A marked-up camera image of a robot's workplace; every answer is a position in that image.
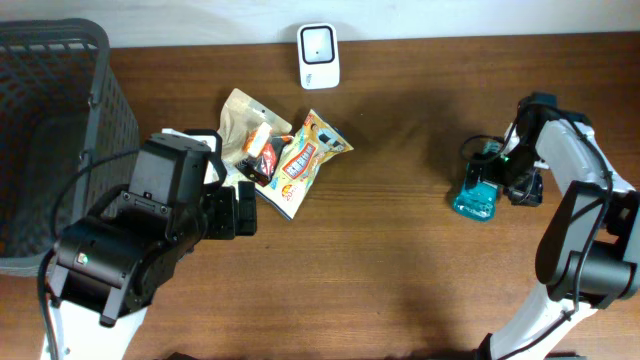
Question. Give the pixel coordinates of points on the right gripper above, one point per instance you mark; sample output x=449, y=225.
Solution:
x=531, y=192

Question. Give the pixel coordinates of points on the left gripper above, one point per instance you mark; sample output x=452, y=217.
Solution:
x=228, y=225

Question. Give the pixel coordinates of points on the teal mouthwash bottle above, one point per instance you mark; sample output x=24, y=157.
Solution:
x=477, y=202

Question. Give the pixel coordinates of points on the yellow snack bag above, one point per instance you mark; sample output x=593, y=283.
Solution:
x=314, y=144

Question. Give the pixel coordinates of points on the dark red black packet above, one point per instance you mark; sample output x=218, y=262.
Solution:
x=262, y=169

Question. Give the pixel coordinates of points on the small orange packet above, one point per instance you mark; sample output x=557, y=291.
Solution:
x=257, y=140

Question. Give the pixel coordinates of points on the beige kraft pouch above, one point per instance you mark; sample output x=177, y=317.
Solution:
x=240, y=115

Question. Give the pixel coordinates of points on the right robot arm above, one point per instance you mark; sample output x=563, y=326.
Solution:
x=588, y=256

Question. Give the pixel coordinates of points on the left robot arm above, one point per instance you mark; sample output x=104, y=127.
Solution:
x=96, y=283

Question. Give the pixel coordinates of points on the white barcode scanner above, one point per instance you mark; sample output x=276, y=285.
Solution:
x=318, y=55

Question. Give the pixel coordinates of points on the grey plastic mesh basket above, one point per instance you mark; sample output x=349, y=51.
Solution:
x=62, y=109

